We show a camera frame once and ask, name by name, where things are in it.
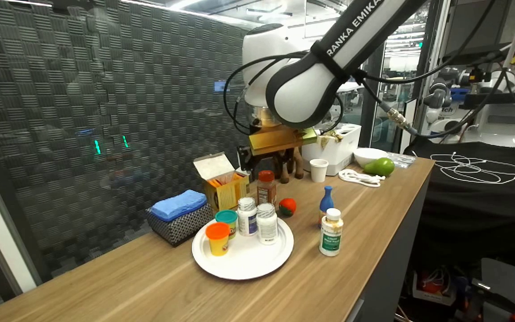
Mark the white bowl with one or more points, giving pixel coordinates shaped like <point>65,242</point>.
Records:
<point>367,155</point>

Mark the yellow play-doh tub teal lid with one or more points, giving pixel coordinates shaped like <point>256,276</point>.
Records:
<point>226,217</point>

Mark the black draped table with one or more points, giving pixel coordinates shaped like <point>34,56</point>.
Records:
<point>478,203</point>

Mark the white bottle with green label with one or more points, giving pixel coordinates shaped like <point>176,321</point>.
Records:
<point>331,235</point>

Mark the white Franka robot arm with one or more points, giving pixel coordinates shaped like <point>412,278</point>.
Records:
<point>329,65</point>

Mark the white pill bottle purple label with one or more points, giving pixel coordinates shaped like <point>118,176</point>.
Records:
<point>247,217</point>

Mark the yellow orange cardboard box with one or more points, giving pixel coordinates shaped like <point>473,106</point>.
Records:
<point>222,185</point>

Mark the blue sponge cloth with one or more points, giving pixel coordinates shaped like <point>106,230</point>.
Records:
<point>177,205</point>

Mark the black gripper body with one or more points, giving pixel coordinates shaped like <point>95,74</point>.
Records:
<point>256,160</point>

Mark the yellow play-doh tub orange lid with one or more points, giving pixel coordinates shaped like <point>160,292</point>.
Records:
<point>217,239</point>

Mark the orange strawberry plushie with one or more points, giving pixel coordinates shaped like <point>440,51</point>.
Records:
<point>287,208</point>

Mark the small blue-capped bottle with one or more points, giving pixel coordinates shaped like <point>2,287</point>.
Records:
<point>267,226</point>

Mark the white paper plate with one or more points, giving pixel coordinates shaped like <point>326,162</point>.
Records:
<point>245,260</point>

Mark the brown moose plush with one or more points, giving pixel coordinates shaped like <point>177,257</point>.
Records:
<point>294,167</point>

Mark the white paper cup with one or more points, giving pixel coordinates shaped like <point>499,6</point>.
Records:
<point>319,171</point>

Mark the white hydroponic appliance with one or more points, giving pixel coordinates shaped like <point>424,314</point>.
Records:
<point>340,153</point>

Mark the green fruit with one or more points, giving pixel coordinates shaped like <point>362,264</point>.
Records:
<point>380,167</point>

